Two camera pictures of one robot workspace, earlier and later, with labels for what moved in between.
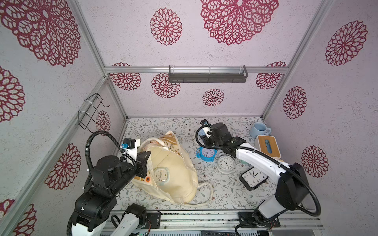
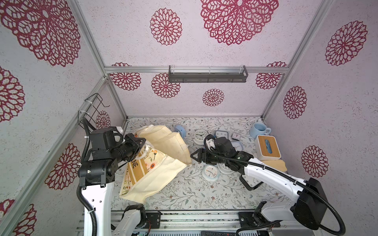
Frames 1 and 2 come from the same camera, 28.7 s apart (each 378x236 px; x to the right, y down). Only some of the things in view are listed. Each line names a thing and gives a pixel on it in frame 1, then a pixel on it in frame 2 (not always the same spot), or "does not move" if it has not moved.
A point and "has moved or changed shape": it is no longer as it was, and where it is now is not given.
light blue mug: x=259 y=129 does not move
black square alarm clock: x=253 y=178 does not move
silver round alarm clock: x=225 y=163 does not move
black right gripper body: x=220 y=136 → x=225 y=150
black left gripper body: x=129 y=172 → x=128 y=150
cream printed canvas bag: x=171 y=175 has moved or changed shape
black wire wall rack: x=86 y=117 does not move
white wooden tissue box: x=267 y=144 does not move
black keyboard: x=218 y=233 does not move
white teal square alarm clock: x=161 y=175 → x=210 y=172
